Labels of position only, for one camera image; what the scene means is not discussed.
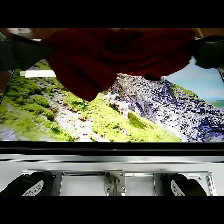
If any red garment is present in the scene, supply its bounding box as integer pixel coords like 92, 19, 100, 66
41, 28, 198, 103

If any silver frame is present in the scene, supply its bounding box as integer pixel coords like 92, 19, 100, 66
0, 153, 224, 197

